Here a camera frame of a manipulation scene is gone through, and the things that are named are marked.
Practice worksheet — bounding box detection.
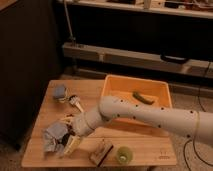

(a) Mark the green pickle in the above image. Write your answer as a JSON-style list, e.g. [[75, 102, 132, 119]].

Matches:
[[132, 92, 154, 105]]

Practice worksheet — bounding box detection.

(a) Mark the blue gray sponge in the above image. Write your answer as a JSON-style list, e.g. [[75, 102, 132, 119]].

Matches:
[[53, 85, 67, 102]]

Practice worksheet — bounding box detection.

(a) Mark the wooden block brush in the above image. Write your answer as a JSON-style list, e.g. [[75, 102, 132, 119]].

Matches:
[[89, 139, 113, 167]]

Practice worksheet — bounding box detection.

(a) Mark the black cable on floor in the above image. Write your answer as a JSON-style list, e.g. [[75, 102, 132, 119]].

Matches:
[[181, 61, 213, 171]]

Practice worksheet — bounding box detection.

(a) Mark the green plastic cup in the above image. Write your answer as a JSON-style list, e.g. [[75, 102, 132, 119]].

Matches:
[[116, 146, 133, 165]]

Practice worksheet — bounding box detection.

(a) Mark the blue gray cloth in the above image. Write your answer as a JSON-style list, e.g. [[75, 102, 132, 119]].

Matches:
[[43, 121, 69, 157]]

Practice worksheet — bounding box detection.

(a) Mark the brown dried fruit cluster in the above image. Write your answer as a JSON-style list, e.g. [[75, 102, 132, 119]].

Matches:
[[66, 115, 75, 134]]

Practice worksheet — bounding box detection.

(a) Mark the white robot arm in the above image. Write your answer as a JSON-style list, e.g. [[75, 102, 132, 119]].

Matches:
[[71, 96, 213, 147]]

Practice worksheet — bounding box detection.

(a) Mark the wooden bench beam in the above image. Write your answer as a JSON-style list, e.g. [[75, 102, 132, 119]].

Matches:
[[62, 42, 213, 79]]

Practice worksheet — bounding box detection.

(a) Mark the metal stand pole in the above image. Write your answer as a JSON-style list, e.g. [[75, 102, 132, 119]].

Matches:
[[63, 0, 76, 45]]

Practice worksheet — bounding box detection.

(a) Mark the yellow plastic tray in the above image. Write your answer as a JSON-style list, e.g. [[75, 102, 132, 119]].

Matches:
[[99, 74, 173, 128]]

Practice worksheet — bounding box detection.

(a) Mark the cluttered back shelf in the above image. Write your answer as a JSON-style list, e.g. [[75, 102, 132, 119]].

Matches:
[[56, 0, 213, 20]]

